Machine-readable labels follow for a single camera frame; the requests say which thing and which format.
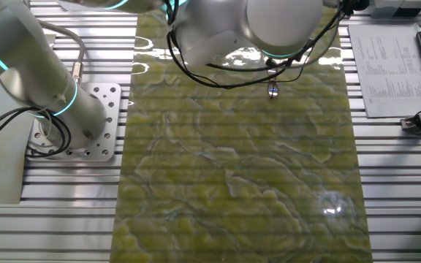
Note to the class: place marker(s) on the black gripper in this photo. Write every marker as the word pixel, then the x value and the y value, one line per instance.
pixel 278 63

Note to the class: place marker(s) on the brown thin-framed glasses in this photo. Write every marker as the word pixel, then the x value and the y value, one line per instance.
pixel 272 89

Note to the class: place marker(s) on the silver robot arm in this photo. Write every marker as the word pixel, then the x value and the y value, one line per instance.
pixel 49 91

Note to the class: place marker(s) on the black round wrist attachment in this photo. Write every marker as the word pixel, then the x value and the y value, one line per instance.
pixel 358 4

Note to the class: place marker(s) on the green marble pattern mat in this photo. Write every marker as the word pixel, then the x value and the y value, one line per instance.
pixel 232 164

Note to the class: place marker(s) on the densely printed paper sheet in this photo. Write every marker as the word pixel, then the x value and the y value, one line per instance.
pixel 389 73

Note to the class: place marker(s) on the grey box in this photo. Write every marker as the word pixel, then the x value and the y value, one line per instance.
pixel 382 9

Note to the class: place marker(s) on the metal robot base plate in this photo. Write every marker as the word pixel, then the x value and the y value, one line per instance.
pixel 110 120

